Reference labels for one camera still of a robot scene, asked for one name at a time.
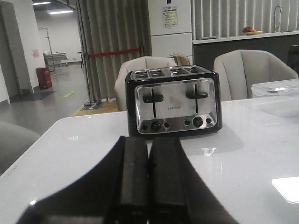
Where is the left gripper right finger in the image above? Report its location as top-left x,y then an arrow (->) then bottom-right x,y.
149,137 -> 237,224

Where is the red trash bin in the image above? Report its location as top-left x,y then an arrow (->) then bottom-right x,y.
36,67 -> 52,90

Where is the dark kitchen counter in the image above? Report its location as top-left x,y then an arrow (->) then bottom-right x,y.
193,31 -> 299,69

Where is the silver kitchen faucet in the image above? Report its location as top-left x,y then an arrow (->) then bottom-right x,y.
273,5 -> 283,32

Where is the beige armchair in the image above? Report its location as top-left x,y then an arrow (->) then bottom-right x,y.
114,56 -> 178,112
214,49 -> 299,101

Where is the white refrigerator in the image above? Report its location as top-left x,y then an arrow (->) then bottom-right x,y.
148,0 -> 193,62

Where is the metal stanchion post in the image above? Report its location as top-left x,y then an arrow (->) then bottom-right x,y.
76,0 -> 102,106

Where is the black and chrome toaster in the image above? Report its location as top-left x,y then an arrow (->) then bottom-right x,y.
125,65 -> 222,140

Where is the cream wooden chair back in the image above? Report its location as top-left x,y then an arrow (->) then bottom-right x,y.
169,53 -> 190,66

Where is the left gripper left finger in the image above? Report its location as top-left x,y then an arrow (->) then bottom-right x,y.
18,136 -> 148,224

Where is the fruit bowl on counter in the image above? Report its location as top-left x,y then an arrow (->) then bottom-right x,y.
242,27 -> 263,36

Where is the red barrier belt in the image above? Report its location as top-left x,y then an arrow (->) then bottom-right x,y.
88,48 -> 142,58

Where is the clear plastic storage container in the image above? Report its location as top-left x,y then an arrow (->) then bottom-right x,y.
251,79 -> 299,98

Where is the right beige armchair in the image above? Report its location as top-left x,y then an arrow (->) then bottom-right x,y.
214,49 -> 299,101

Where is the metal cart in hallway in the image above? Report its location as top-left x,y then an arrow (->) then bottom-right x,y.
38,27 -> 68,72

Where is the left beige armchair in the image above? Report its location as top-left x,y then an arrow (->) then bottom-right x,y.
114,56 -> 178,112

